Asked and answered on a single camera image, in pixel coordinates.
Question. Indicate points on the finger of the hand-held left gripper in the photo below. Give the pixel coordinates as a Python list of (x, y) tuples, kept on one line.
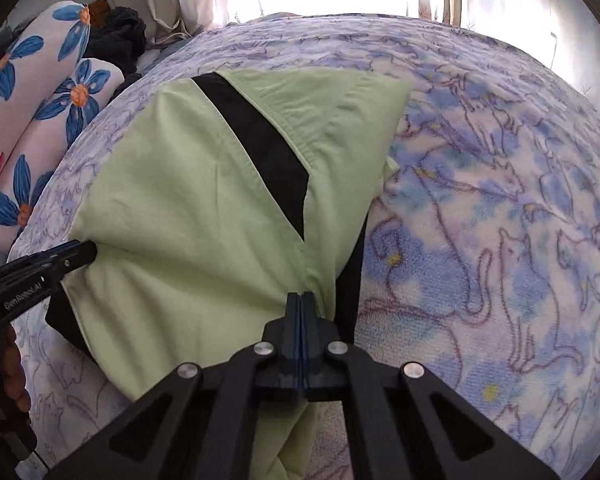
[(72, 267), (55, 255)]

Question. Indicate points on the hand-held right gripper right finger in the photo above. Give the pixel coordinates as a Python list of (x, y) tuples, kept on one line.
[(307, 350)]

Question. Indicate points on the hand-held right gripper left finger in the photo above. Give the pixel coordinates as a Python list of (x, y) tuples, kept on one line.
[(294, 350)]

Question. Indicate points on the green and black hooded jacket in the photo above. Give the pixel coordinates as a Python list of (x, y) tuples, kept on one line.
[(180, 210)]

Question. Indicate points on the dark clothes pile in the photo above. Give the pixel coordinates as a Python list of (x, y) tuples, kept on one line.
[(120, 40)]

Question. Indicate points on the person's left hand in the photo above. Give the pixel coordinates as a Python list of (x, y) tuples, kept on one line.
[(12, 370)]

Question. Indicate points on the blue flower print quilt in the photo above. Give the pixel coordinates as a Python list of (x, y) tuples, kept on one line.
[(25, 85)]

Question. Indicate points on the purple cat print blanket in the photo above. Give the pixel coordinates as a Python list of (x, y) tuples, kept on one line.
[(480, 210)]

